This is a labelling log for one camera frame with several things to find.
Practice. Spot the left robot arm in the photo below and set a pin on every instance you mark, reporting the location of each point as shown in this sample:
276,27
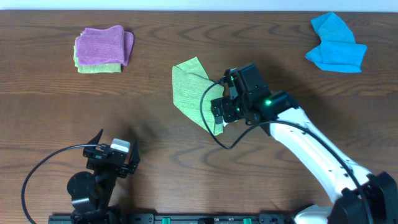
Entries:
91,191

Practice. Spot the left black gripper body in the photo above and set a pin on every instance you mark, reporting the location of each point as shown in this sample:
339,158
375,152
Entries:
94,159

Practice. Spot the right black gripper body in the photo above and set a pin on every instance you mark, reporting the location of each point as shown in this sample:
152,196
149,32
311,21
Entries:
232,109

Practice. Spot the blue crumpled cloth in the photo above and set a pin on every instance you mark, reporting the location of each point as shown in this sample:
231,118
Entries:
338,50

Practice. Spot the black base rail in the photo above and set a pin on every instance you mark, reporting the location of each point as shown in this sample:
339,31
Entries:
147,218

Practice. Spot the green folded cloth under purple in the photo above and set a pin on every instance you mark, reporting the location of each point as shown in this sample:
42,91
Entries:
90,69

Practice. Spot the light green microfiber cloth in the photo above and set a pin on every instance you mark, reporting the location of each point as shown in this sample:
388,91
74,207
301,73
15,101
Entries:
191,95

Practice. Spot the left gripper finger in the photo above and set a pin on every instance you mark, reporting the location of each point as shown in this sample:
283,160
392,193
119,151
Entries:
97,138
134,158

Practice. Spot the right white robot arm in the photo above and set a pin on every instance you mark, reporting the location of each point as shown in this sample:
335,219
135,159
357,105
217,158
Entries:
357,195

